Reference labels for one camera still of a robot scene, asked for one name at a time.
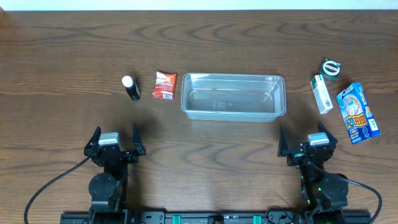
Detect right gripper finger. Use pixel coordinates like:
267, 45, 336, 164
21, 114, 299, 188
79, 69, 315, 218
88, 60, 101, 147
318, 121, 336, 144
277, 126, 289, 156

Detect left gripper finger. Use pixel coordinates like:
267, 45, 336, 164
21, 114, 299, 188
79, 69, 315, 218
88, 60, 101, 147
132, 123, 143, 151
89, 126, 101, 149

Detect blue Kool Fever box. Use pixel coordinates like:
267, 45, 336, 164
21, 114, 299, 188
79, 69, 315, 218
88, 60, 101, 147
336, 82, 381, 144

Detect black bottle white cap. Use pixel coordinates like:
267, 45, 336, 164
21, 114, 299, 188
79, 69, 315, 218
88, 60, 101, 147
122, 76, 141, 101

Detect red snack packet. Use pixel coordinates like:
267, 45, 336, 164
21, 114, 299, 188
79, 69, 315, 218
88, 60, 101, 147
152, 72, 177, 100

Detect clear plastic container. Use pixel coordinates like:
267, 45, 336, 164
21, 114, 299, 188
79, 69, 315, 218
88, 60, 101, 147
181, 73, 287, 122

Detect dark green round-label box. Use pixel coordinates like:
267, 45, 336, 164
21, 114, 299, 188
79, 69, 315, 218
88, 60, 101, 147
320, 58, 342, 82

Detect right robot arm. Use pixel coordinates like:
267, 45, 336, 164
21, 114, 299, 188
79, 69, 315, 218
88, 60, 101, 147
277, 122, 348, 223

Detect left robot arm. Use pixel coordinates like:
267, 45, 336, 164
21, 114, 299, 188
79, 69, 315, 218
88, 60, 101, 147
84, 124, 146, 224

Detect white green medicine box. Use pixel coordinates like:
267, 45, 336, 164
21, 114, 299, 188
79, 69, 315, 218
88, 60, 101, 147
310, 75, 333, 114

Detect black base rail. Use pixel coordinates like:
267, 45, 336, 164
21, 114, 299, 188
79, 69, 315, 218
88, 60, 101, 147
60, 209, 371, 224

